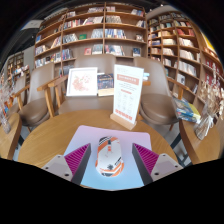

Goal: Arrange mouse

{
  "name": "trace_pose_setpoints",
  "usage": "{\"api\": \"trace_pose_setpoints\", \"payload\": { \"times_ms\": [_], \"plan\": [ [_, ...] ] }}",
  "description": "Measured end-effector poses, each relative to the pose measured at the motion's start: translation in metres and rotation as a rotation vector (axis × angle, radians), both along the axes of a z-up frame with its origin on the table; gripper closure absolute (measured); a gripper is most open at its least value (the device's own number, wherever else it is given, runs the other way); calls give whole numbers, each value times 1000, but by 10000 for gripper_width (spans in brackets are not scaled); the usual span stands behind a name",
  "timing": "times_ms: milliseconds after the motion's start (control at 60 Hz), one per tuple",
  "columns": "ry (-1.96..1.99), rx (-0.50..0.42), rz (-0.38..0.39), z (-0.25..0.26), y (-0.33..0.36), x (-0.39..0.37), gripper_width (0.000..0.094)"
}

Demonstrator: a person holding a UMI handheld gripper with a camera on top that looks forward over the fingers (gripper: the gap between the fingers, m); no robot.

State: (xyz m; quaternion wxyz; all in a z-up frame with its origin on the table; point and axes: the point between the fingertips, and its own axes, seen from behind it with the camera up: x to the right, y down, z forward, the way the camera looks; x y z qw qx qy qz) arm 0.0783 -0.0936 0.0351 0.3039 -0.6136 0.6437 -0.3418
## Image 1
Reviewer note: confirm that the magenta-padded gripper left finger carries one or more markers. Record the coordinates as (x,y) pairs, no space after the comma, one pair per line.
(76,159)

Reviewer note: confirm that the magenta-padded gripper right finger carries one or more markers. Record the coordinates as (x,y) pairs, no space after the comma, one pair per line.
(146,159)

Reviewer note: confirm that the white and orange computer mouse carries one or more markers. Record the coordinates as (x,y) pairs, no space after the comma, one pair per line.
(109,156)

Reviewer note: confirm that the blue-pink gradient mouse pad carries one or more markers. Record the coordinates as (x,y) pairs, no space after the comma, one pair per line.
(86,136)

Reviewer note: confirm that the round wooden side table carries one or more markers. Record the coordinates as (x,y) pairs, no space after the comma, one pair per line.
(200,148)
(8,140)

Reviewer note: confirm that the beige armchair with wooden arms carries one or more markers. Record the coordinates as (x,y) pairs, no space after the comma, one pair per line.
(156,100)
(86,103)
(35,106)

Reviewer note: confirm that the stack of books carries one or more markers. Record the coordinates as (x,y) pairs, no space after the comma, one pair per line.
(186,111)

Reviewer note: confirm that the glass vase with dried flowers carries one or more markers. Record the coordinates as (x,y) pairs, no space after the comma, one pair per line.
(6,125)
(203,126)

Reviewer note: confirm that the white sign in wooden base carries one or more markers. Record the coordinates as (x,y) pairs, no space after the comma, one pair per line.
(127,93)

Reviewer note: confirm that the white framed floral picture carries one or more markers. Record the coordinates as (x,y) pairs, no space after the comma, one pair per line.
(82,81)

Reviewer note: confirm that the dark cover book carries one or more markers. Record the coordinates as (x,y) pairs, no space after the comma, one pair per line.
(105,84)

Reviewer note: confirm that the distant wooden bookshelf unit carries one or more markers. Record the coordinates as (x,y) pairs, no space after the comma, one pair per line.
(15,63)

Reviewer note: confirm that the angled wooden bookshelf unit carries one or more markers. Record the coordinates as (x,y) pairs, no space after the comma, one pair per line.
(176,41)

